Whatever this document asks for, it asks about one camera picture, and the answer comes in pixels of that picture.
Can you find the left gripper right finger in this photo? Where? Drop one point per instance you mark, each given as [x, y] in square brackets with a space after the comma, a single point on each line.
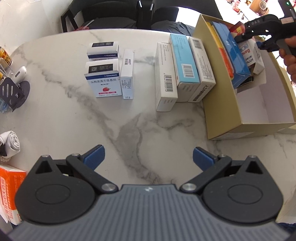
[213, 167]

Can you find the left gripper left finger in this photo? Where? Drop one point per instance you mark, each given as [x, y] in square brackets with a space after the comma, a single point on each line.
[84, 166]

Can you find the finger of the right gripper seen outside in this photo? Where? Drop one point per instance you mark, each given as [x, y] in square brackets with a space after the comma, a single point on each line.
[271, 47]

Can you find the white strawberry medicine box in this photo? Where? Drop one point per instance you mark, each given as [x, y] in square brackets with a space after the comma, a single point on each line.
[103, 77]

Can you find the white navy medicine box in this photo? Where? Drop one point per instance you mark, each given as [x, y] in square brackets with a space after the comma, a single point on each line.
[103, 50]

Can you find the person's right hand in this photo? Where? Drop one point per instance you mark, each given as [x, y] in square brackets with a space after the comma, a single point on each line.
[289, 60]

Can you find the white Band box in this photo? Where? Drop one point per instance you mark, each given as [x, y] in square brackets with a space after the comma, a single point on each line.
[252, 55]

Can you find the red white box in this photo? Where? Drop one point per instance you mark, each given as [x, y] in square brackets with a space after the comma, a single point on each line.
[237, 29]

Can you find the blue flat box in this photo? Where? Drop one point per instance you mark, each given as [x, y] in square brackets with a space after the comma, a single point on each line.
[241, 70]

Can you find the yellow orange box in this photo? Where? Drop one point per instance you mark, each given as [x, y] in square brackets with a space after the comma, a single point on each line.
[222, 50]

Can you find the tan cardboard storage box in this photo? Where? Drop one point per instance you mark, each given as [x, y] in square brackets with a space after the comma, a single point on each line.
[255, 112]

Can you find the white grey lettered box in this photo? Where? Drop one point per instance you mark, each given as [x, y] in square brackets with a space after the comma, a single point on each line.
[206, 75]

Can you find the orange white tissue pack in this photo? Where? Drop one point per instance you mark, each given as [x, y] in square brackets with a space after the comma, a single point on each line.
[11, 179]

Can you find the rolled white cloth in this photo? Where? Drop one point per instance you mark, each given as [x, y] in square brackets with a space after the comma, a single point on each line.
[10, 144]

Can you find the long white barcode box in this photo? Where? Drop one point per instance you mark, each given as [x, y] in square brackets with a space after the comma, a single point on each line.
[165, 78]

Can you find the light blue medicine box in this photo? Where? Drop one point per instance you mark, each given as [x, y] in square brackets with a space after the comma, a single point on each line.
[187, 76]

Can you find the black perforated stand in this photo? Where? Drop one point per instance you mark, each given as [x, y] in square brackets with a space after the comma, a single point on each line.
[14, 95]

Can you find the narrow white blue box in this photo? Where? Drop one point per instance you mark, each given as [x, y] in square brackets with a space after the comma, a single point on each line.
[126, 74]

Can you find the white small device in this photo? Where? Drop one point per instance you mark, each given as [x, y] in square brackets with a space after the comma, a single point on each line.
[19, 75]

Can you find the black chair right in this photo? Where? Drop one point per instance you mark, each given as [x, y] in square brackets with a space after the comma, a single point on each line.
[162, 15]

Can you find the black chair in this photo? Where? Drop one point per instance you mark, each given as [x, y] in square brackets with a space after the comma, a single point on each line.
[162, 15]
[102, 15]

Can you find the gold can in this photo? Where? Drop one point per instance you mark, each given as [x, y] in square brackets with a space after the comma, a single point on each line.
[5, 56]

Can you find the black chair left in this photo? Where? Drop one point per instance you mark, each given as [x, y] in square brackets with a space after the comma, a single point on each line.
[102, 15]

